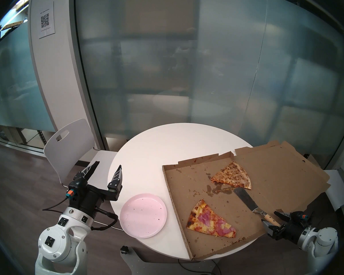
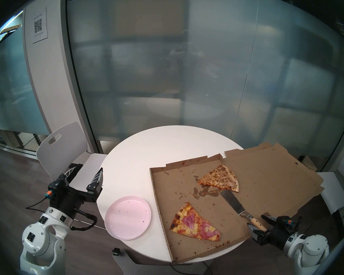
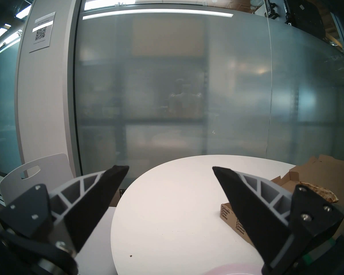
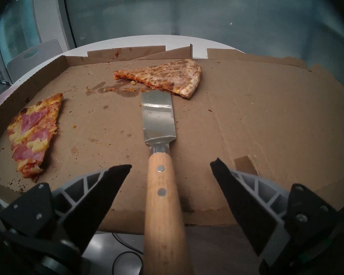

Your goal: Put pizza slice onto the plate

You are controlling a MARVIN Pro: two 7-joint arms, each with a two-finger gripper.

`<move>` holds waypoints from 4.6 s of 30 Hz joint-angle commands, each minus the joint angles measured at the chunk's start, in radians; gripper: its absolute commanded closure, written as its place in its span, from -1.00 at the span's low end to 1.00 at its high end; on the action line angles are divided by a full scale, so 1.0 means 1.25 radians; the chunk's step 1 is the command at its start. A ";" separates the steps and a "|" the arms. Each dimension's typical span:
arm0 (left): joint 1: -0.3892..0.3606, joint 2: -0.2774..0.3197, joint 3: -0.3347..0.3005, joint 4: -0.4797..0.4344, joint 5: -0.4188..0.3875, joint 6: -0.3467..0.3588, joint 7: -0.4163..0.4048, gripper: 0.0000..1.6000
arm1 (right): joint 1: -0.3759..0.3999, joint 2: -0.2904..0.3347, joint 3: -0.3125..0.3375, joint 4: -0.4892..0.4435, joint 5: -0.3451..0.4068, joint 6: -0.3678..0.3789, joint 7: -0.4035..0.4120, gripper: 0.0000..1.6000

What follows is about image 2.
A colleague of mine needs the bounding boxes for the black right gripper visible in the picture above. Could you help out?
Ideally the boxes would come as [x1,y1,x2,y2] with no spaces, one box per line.
[247,213,300,250]

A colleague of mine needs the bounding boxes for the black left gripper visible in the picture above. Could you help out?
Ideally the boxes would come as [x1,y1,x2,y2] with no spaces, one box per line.
[47,164,104,217]

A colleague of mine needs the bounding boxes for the metal spatula wooden handle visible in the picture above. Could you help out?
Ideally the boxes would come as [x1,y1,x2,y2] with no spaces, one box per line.
[220,190,269,232]

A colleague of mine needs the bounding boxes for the ham pineapple pizza slice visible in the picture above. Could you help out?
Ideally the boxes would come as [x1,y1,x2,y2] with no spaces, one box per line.
[170,202,220,241]

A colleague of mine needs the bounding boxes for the pink round plate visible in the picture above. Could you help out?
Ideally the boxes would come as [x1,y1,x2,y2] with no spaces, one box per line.
[104,195,152,240]

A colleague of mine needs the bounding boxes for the cheese pizza slice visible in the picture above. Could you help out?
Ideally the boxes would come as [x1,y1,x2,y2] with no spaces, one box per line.
[198,163,239,193]

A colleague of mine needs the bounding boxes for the open cardboard pizza box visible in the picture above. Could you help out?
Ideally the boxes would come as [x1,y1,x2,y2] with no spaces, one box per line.
[150,143,325,263]

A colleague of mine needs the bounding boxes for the white plastic chair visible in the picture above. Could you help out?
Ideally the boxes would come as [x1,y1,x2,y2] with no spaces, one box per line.
[36,122,108,229]
[315,170,344,220]

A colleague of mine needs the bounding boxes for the QR code paper sign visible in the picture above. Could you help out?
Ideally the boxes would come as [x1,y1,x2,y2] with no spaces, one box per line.
[32,7,48,44]

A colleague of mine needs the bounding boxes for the light wooden board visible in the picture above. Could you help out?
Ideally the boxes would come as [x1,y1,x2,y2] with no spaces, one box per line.
[0,24,22,35]

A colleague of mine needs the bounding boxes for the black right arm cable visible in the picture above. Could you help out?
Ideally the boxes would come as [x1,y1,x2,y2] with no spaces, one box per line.
[287,216,303,233]

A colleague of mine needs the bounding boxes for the black looped cable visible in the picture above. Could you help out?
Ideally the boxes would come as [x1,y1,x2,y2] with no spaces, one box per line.
[71,208,99,231]

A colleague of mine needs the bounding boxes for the black cable orange plug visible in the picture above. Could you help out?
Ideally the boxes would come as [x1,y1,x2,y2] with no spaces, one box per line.
[26,191,55,211]

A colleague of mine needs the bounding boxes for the thin black floor cable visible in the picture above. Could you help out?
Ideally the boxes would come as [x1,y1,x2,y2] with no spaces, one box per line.
[169,262,213,275]

